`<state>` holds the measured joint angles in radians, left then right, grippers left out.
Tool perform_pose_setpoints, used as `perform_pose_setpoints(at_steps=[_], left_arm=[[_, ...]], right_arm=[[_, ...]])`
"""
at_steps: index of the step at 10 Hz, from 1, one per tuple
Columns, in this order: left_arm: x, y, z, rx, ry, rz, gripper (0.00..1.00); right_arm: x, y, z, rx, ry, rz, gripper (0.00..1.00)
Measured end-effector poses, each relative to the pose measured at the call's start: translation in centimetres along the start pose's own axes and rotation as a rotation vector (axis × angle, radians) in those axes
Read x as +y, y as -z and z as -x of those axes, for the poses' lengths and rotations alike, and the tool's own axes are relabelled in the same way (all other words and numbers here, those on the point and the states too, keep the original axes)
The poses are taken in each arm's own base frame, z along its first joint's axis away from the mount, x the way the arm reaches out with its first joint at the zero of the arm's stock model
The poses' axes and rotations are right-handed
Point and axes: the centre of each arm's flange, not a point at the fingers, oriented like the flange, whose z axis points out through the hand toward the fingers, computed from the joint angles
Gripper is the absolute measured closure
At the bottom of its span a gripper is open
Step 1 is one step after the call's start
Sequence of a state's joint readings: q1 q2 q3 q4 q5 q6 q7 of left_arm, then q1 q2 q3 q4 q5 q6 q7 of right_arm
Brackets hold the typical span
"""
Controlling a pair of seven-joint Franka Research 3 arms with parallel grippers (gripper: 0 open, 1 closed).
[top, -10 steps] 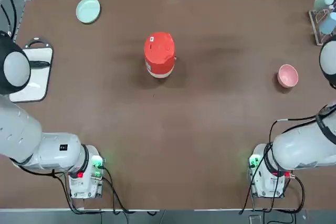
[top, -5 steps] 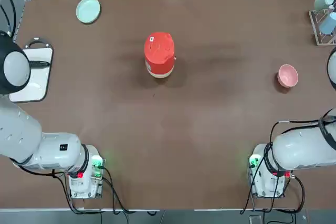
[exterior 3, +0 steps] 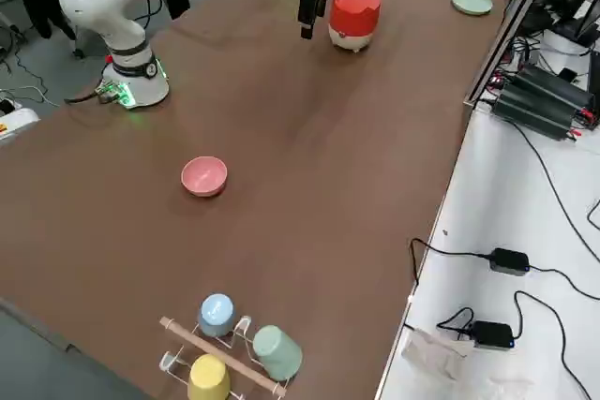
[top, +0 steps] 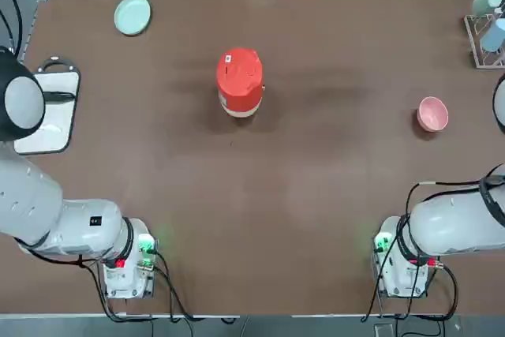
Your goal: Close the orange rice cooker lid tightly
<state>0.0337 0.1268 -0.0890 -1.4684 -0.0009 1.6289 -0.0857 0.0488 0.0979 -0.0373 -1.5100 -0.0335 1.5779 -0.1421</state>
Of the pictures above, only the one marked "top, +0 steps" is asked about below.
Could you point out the pale green plate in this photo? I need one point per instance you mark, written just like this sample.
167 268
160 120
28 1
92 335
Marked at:
133 15

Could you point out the light blue cup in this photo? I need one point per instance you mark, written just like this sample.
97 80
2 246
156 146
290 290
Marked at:
493 37

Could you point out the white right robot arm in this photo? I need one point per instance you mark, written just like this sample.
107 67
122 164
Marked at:
446 230

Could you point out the orange rice cooker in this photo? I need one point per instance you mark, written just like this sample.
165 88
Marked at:
238 80

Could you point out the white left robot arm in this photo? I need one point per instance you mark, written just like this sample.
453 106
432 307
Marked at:
47 218

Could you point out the white tray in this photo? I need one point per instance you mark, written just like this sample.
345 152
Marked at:
55 128

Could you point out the pink bowl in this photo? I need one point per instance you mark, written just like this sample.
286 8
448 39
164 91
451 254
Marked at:
432 113

